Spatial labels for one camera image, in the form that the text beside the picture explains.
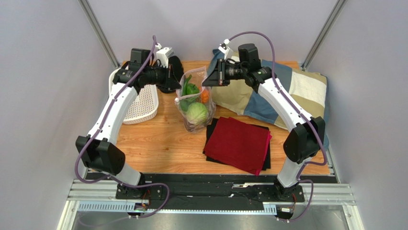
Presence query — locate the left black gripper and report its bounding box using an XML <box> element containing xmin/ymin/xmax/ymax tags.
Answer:
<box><xmin>143</xmin><ymin>63</ymin><xmax>182</xmax><ymax>92</ymax></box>

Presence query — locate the green toy bell pepper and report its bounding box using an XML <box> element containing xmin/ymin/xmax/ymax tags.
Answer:
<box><xmin>185</xmin><ymin>83</ymin><xmax>200</xmax><ymax>103</ymax></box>

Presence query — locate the green toy chili pepper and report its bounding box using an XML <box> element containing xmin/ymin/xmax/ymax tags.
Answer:
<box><xmin>179</xmin><ymin>74</ymin><xmax>192</xmax><ymax>112</ymax></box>

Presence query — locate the clear zip top bag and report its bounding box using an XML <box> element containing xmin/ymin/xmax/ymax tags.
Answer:
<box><xmin>175</xmin><ymin>67</ymin><xmax>216</xmax><ymax>132</ymax></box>

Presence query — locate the green toy cabbage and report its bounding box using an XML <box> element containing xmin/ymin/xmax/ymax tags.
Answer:
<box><xmin>185</xmin><ymin>102</ymin><xmax>208</xmax><ymax>125</ymax></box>

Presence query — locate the purple toy eggplant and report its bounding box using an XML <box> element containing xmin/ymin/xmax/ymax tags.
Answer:
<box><xmin>184</xmin><ymin>120</ymin><xmax>207</xmax><ymax>132</ymax></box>

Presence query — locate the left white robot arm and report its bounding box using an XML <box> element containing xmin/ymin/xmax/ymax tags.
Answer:
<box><xmin>75</xmin><ymin>47</ymin><xmax>184</xmax><ymax>198</ymax></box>

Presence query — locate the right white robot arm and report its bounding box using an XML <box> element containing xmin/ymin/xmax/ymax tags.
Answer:
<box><xmin>202</xmin><ymin>40</ymin><xmax>325</xmax><ymax>200</ymax></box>

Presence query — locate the black baseball cap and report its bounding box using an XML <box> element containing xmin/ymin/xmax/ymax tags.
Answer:
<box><xmin>157</xmin><ymin>56</ymin><xmax>184</xmax><ymax>93</ymax></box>

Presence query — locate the white plastic basket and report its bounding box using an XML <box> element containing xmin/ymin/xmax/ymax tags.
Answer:
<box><xmin>104</xmin><ymin>85</ymin><xmax>159</xmax><ymax>125</ymax></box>

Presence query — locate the red folded cloth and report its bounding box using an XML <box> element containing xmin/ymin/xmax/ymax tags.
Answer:
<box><xmin>204</xmin><ymin>117</ymin><xmax>272</xmax><ymax>176</ymax></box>

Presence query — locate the checked blue beige pillow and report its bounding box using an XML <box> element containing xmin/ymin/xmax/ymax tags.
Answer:
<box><xmin>207</xmin><ymin>48</ymin><xmax>330</xmax><ymax>151</ymax></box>

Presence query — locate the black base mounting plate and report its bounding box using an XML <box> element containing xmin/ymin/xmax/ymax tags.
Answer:
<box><xmin>115</xmin><ymin>173</ymin><xmax>305</xmax><ymax>211</ymax></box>

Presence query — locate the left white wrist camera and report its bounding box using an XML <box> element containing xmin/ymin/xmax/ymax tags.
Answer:
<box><xmin>155</xmin><ymin>43</ymin><xmax>174</xmax><ymax>68</ymax></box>

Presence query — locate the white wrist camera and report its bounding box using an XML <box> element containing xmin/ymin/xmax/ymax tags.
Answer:
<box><xmin>218</xmin><ymin>39</ymin><xmax>234</xmax><ymax>61</ymax></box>
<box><xmin>155</xmin><ymin>43</ymin><xmax>174</xmax><ymax>68</ymax></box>

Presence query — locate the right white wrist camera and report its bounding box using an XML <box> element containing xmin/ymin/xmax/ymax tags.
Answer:
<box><xmin>218</xmin><ymin>39</ymin><xmax>234</xmax><ymax>61</ymax></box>

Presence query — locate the left corner aluminium post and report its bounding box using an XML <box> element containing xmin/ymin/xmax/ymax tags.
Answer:
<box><xmin>78</xmin><ymin>0</ymin><xmax>120</xmax><ymax>68</ymax></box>

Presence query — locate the corner aluminium post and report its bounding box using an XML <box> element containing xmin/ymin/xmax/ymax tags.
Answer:
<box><xmin>78</xmin><ymin>0</ymin><xmax>120</xmax><ymax>68</ymax></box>
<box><xmin>300</xmin><ymin>0</ymin><xmax>348</xmax><ymax>70</ymax></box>

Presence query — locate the right corner aluminium post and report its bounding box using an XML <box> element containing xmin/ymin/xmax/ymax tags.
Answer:
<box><xmin>300</xmin><ymin>0</ymin><xmax>348</xmax><ymax>70</ymax></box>

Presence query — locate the aluminium frame rail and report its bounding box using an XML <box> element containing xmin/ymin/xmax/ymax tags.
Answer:
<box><xmin>57</xmin><ymin>174</ymin><xmax>364</xmax><ymax>230</ymax></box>

